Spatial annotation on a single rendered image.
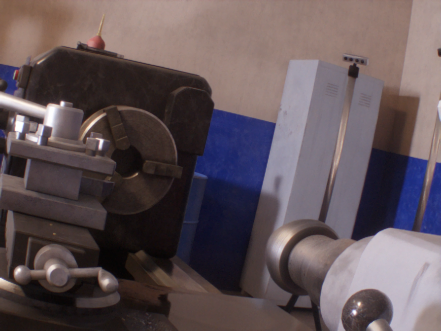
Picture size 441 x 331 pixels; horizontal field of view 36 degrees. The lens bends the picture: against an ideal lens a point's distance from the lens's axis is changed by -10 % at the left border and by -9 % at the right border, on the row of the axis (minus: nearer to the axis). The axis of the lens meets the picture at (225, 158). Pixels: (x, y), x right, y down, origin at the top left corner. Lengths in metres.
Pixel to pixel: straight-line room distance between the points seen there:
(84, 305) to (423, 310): 0.56
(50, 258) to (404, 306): 0.46
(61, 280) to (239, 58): 4.77
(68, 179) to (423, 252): 0.64
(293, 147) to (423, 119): 1.19
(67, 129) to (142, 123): 0.67
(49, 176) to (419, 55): 5.20
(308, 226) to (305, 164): 4.40
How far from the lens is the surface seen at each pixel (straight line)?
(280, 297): 5.33
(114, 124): 1.67
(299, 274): 0.77
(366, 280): 0.57
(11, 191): 1.00
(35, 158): 0.99
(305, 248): 0.77
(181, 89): 1.89
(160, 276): 1.74
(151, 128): 1.71
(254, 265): 5.51
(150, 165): 1.67
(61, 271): 0.82
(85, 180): 1.14
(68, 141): 1.04
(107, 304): 0.99
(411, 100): 6.01
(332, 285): 0.65
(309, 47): 5.76
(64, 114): 1.05
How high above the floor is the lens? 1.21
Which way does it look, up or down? 2 degrees down
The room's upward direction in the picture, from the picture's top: 13 degrees clockwise
